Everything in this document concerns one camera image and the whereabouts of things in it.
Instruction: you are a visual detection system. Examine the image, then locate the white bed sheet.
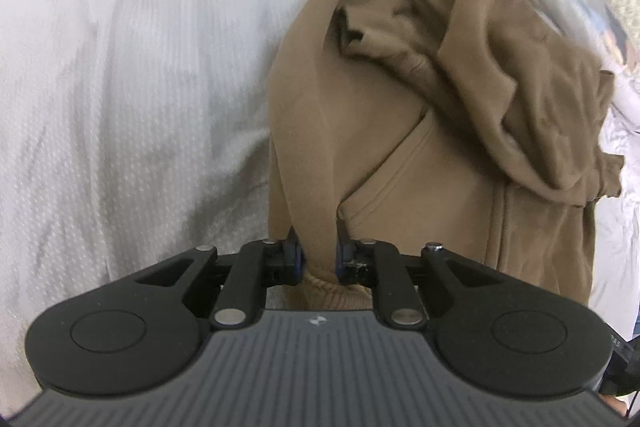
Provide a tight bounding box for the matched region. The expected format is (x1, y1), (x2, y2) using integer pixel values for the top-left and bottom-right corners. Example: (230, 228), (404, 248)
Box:
(1, 0), (307, 415)

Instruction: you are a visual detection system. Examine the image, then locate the patchwork patterned pillow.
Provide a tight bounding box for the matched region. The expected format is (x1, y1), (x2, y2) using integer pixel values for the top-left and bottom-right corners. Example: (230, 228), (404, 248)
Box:
(561, 0), (639, 76)

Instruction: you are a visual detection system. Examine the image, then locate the person's right hand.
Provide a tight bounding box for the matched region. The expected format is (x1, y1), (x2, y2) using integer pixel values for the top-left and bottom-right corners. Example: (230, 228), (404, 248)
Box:
(599, 395), (628, 416)

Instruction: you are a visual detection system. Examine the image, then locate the brown zip hoodie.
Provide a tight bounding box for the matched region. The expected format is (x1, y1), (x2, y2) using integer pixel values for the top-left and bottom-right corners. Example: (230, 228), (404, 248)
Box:
(268, 0), (624, 309)

